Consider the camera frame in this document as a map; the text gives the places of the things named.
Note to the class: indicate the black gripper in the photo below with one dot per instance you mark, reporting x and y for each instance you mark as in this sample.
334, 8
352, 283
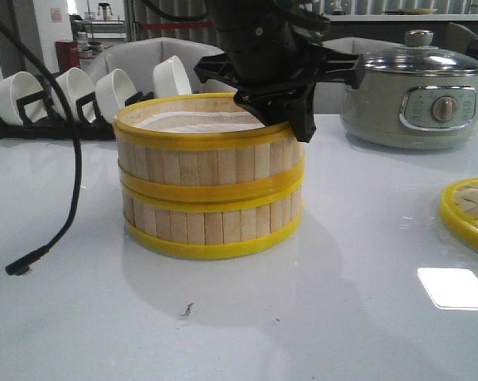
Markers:
275, 69

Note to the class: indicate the bamboo steamer tray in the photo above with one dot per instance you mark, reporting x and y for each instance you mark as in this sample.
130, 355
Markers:
203, 148
213, 231

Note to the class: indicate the woven bamboo steamer lid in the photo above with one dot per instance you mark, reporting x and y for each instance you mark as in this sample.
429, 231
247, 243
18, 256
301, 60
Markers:
458, 210

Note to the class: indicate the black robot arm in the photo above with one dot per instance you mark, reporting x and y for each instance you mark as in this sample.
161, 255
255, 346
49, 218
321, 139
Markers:
263, 8

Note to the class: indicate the green electric cooking pot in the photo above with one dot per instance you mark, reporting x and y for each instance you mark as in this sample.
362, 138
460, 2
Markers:
414, 96

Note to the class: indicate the dark kitchen counter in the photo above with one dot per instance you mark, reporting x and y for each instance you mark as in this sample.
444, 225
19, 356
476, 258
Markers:
393, 27

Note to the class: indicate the white bowl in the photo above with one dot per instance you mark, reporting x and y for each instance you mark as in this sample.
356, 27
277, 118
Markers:
170, 78
12, 88
74, 83
114, 92

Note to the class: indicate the left grey chair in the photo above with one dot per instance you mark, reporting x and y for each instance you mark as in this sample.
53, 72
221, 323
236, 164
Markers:
139, 58

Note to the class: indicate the red barrier belt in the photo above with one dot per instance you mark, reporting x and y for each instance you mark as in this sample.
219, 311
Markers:
174, 25

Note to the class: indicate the red box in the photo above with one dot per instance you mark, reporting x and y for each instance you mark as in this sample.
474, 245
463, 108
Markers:
67, 54

